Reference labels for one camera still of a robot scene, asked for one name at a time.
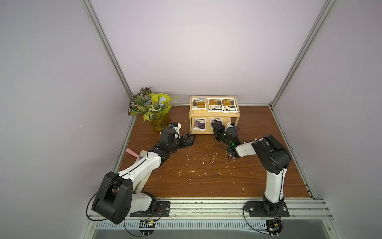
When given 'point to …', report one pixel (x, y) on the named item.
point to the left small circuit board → (146, 223)
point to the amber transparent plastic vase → (159, 121)
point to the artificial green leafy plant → (148, 104)
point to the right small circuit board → (273, 226)
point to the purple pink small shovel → (133, 153)
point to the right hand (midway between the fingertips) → (211, 123)
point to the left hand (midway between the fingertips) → (192, 137)
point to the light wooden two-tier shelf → (207, 110)
